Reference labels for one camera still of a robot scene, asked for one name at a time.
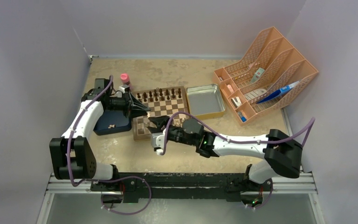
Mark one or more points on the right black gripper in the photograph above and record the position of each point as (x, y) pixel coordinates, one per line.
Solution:
(160, 122)

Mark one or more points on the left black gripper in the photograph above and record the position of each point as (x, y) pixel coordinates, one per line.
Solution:
(138, 108)

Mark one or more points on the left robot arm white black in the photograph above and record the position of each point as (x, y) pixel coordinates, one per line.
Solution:
(71, 155)

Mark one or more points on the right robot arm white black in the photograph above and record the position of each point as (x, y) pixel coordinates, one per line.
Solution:
(280, 154)

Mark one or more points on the wooden chess board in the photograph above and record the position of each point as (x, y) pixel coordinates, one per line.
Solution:
(159, 107)

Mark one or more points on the dark blue tin lid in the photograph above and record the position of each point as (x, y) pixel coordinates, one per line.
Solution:
(123, 124)

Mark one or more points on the pink capped bottle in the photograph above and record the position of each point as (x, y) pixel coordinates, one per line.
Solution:
(125, 79)

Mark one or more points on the gold metal tin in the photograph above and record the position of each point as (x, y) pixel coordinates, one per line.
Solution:
(205, 102)

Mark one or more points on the pink eraser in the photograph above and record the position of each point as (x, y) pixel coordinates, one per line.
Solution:
(230, 88)

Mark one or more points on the white stapler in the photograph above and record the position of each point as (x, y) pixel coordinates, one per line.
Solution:
(236, 101)

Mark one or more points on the blue grey marker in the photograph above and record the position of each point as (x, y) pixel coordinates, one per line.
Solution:
(242, 117)

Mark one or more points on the white card pack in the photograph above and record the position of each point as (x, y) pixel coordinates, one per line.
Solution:
(257, 75)

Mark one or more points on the orange plastic file organizer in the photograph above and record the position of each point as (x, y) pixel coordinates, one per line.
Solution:
(283, 65)

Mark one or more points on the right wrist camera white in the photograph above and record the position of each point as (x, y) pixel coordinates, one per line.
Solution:
(158, 143)

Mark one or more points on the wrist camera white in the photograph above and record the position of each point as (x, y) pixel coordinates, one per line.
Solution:
(122, 90)
(158, 143)

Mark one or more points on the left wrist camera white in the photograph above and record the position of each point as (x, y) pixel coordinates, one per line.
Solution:
(122, 90)

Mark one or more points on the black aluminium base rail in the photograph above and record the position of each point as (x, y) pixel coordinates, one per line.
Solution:
(232, 187)

